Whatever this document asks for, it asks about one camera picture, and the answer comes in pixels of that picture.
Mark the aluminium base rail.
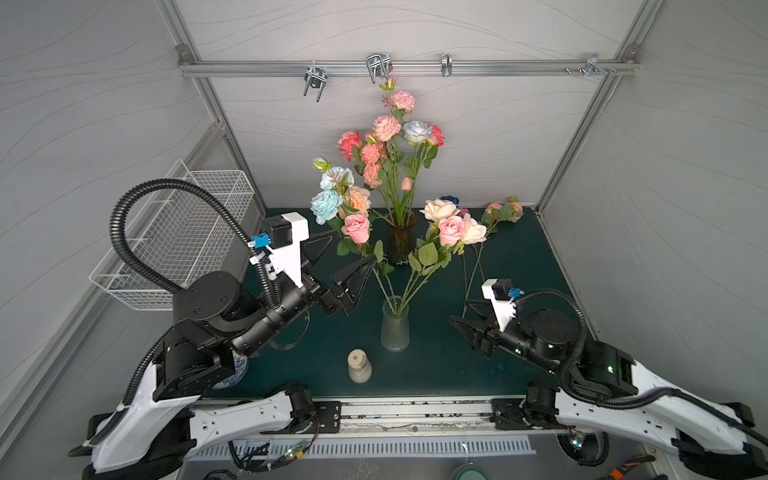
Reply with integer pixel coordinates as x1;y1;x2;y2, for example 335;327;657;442
173;394;577;438

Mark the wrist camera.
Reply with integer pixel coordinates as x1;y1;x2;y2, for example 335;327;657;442
481;279;523;332
247;212;309;287

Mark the large cream rose stem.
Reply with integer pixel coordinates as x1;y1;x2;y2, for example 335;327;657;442
460;213;487;245

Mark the dark blue small flower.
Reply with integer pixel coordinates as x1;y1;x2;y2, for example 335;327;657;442
439;195;460;206

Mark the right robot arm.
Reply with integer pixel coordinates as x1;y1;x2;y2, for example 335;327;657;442
449;279;767;479

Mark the medium pink rose stem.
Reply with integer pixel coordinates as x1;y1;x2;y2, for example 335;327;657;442
337;212;402;313

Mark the teal white flower spray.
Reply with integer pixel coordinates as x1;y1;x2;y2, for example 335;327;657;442
310;157;354;225

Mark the pink bud stem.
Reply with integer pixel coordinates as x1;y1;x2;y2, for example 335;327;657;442
398;177;413;227

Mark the pink ribbed glass vase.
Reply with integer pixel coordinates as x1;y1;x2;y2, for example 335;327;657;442
386;210;416;265

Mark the small cream rose stem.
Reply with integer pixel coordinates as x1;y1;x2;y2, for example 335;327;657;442
419;199;459;236

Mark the small pink rose bunch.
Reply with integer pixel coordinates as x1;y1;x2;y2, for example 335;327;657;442
461;196;524;316

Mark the aluminium crossbar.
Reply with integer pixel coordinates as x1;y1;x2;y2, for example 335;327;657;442
180;57;641;78

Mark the large pink rose stem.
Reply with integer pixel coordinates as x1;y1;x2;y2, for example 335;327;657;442
337;131;362;162

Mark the cream capped bottle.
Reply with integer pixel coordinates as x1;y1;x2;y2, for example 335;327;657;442
347;349;372;384

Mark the white blue rose stem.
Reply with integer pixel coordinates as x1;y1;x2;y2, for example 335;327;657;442
403;120;430;207

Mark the pink carnation spray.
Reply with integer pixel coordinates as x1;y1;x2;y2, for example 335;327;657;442
359;134;405;227

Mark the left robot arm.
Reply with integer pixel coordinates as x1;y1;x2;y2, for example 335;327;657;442
72;178;376;479

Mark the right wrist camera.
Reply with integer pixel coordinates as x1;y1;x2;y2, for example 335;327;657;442
481;279;523;332

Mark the metal u-bolt clamp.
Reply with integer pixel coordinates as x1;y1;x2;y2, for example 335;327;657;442
303;66;328;102

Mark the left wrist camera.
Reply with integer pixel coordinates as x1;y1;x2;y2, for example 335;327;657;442
247;212;309;287

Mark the green round lid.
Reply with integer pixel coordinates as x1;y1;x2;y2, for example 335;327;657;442
449;463;490;480

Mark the white wire basket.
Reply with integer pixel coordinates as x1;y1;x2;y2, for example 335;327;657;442
89;159;255;311

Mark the tall peach peony stem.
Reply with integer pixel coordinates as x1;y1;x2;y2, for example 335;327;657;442
338;186;386;222

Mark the tall pink peony stem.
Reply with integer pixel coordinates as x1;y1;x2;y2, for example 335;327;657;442
374;76;415;198

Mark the white vented strip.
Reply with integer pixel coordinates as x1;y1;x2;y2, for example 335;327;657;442
191;434;537;462

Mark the pink white rose stem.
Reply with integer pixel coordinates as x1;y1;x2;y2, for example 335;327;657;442
397;214;466;313

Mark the clear ribbed glass vase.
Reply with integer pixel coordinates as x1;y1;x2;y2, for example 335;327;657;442
380;295;411;352

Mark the blue white patterned plate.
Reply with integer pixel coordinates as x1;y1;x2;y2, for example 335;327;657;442
213;353;249;390

